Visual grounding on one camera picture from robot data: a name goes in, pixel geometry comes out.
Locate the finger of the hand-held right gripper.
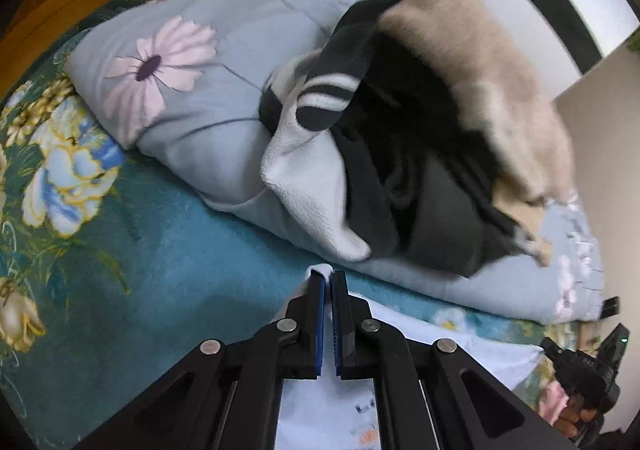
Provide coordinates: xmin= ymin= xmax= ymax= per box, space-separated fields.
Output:
xmin=540 ymin=336 xmax=571 ymax=367

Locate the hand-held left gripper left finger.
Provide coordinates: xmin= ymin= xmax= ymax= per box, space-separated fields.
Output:
xmin=75 ymin=272 xmax=327 ymax=450

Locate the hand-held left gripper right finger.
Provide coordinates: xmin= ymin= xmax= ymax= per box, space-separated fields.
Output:
xmin=332 ymin=270 xmax=571 ymax=450

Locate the pink garment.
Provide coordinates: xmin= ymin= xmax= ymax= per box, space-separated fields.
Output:
xmin=539 ymin=381 xmax=572 ymax=425

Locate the light blue garment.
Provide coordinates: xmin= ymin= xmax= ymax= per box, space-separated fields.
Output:
xmin=277 ymin=264 xmax=544 ymax=450

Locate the pile of dark clothes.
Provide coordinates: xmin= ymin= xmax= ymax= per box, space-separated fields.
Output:
xmin=260 ymin=0 xmax=506 ymax=279

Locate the person's right hand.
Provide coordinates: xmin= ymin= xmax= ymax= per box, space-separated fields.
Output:
xmin=556 ymin=395 xmax=601 ymax=442

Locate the white fleece garment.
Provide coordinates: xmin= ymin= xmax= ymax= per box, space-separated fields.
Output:
xmin=260 ymin=52 xmax=374 ymax=263

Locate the teal floral bed sheet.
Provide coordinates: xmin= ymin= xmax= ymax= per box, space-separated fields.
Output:
xmin=0 ymin=0 xmax=603 ymax=450

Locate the black garment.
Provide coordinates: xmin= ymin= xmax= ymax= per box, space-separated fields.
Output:
xmin=345 ymin=50 xmax=526 ymax=256

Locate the grey floral quilt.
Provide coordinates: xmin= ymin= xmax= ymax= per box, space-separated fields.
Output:
xmin=65 ymin=0 xmax=608 ymax=326

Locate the beige fleece garment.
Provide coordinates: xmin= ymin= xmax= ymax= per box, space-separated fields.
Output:
xmin=380 ymin=0 xmax=576 ymax=267

